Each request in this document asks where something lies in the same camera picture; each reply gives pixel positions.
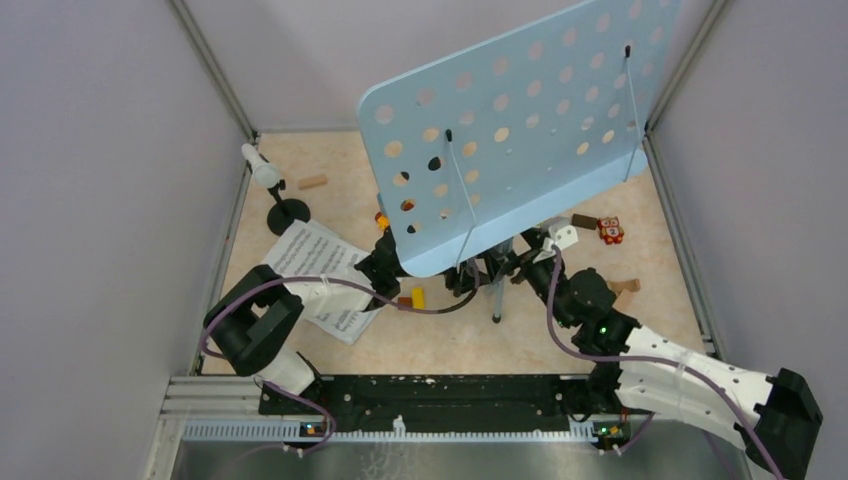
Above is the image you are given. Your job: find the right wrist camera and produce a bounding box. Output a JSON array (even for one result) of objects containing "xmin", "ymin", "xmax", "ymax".
[{"xmin": 540, "ymin": 216, "xmax": 579, "ymax": 258}]

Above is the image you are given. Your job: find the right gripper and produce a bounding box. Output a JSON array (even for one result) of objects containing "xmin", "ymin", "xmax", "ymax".
[{"xmin": 480, "ymin": 223, "xmax": 574, "ymax": 328}]

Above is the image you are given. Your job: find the blue toy train block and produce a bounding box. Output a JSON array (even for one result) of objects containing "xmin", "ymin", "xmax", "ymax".
[{"xmin": 374, "ymin": 211, "xmax": 390, "ymax": 232}]

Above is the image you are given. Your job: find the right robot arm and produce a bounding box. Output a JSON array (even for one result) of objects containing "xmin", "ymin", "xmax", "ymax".
[{"xmin": 505, "ymin": 228, "xmax": 823, "ymax": 479}]

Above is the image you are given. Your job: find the dark brown block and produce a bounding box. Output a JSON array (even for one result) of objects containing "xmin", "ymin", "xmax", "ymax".
[{"xmin": 571, "ymin": 213, "xmax": 599, "ymax": 230}]

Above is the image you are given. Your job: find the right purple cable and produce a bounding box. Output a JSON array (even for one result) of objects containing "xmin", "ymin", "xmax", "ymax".
[{"xmin": 545, "ymin": 245, "xmax": 790, "ymax": 480}]

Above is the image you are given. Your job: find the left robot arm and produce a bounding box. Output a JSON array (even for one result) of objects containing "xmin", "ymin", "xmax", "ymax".
[{"xmin": 199, "ymin": 229, "xmax": 483, "ymax": 414}]

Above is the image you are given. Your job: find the light blue music stand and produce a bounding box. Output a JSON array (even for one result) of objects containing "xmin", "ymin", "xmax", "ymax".
[{"xmin": 357, "ymin": 0, "xmax": 684, "ymax": 325}]

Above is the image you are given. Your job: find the light wooden block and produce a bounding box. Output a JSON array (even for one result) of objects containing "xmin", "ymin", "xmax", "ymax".
[{"xmin": 297, "ymin": 174, "xmax": 329, "ymax": 190}]

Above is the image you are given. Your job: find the white microphone on stand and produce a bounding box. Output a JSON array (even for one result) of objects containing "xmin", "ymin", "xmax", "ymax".
[{"xmin": 241, "ymin": 143, "xmax": 311, "ymax": 236}]

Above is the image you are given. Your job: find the tan wooden block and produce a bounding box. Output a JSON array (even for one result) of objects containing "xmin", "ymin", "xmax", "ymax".
[
  {"xmin": 607, "ymin": 278, "xmax": 641, "ymax": 296},
  {"xmin": 613, "ymin": 290, "xmax": 635, "ymax": 312}
]

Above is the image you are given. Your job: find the aluminium frame rail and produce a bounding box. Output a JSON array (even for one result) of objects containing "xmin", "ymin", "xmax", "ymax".
[{"xmin": 142, "ymin": 0, "xmax": 258, "ymax": 479}]

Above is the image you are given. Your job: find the yellow wooden block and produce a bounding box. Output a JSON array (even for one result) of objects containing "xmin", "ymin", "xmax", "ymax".
[{"xmin": 410, "ymin": 287, "xmax": 426, "ymax": 310}]

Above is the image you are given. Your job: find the tan wooden block right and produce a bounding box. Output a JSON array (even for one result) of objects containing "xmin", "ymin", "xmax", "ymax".
[{"xmin": 613, "ymin": 290, "xmax": 635, "ymax": 312}]

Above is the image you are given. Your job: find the sheet music page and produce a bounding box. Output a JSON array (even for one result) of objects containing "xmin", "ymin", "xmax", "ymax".
[{"xmin": 261, "ymin": 220, "xmax": 377, "ymax": 345}]

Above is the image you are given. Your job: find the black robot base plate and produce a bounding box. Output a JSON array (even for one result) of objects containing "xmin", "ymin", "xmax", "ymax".
[{"xmin": 258, "ymin": 374, "xmax": 632, "ymax": 433}]

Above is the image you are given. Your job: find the red owl toy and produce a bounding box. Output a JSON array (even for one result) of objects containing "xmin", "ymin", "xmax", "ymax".
[{"xmin": 597, "ymin": 216, "xmax": 625, "ymax": 245}]

